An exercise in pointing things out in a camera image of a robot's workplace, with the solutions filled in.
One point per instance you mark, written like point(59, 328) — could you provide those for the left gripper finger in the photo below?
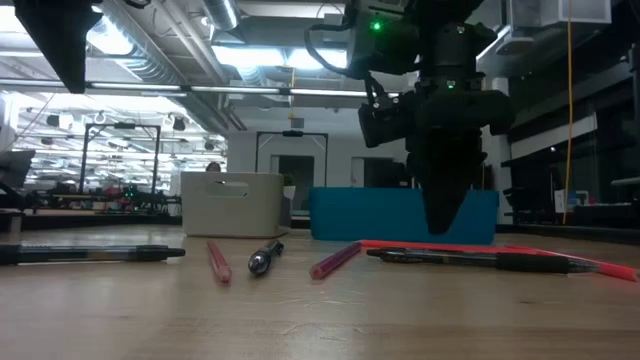
point(60, 35)

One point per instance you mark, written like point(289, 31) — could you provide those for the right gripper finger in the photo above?
point(442, 190)

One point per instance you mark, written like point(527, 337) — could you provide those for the black retractable pen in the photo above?
point(261, 261)
point(525, 262)
point(75, 254)

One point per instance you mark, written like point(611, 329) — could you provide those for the red pencil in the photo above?
point(332, 262)
point(220, 264)

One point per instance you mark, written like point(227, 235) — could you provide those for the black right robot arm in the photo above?
point(450, 50)

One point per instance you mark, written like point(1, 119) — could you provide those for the blue plastic bin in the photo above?
point(360, 215)

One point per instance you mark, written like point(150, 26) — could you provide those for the white ceiling unit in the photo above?
point(550, 10)

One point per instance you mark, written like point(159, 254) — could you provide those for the dark monitor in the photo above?
point(15, 167)

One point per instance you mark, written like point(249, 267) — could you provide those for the tiny potted plant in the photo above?
point(289, 192)

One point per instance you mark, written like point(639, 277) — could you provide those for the distant black robot arms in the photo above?
point(130, 192)

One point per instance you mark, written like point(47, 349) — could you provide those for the long ceiling light bar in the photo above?
point(235, 90)

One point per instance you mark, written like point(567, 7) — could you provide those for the person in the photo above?
point(213, 167)

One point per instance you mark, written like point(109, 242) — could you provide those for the white plastic bin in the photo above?
point(235, 205)

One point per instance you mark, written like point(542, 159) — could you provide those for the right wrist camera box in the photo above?
point(385, 120)

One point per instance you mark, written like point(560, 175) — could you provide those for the black gantry frame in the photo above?
point(83, 160)
point(292, 133)

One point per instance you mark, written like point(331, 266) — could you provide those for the silver round air duct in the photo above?
point(220, 12)

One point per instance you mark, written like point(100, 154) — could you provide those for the black aluminium table frame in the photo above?
point(100, 222)

